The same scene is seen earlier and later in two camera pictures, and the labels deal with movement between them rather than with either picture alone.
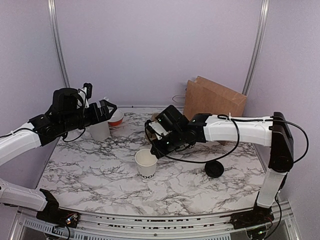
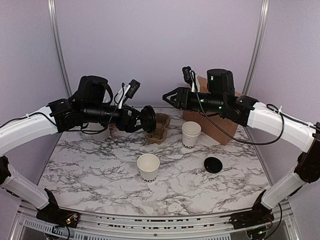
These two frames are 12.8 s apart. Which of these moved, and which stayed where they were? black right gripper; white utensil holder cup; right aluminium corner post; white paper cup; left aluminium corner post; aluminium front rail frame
Moved: black right gripper; white paper cup
Stayed: right aluminium corner post; left aluminium corner post; white utensil holder cup; aluminium front rail frame
